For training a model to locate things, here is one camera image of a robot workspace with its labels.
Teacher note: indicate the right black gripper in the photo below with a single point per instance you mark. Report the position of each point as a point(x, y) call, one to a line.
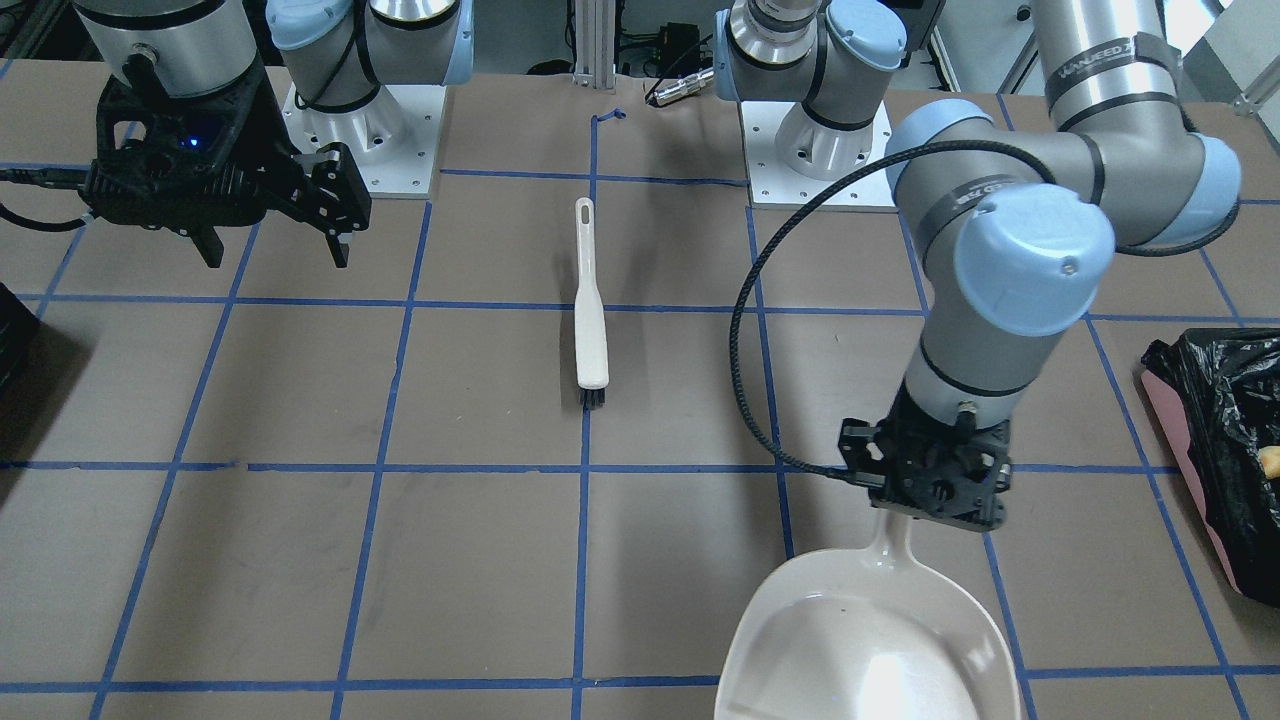
point(268, 128)

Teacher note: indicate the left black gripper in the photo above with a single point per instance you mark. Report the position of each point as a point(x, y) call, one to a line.
point(859, 442)

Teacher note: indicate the white plastic dustpan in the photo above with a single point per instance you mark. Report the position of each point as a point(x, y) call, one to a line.
point(867, 634)

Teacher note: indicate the white hand brush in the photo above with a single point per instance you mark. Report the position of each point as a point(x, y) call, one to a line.
point(591, 349)

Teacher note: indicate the pale curved bread piece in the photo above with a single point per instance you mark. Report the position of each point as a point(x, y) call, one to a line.
point(1269, 459)

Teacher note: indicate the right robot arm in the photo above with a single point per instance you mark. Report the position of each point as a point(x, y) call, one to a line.
point(339, 53)

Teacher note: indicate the black bin far side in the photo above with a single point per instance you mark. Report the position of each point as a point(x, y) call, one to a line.
point(19, 327)

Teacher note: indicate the black bag pink bin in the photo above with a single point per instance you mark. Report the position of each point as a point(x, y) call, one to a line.
point(1214, 392)

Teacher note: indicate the black power adapter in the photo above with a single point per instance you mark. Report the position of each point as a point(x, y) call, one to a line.
point(677, 49)

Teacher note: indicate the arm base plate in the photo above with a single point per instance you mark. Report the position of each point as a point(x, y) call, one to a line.
point(395, 138)
point(791, 157)

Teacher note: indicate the silver cable connector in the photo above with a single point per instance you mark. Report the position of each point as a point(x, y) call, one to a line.
point(666, 92)

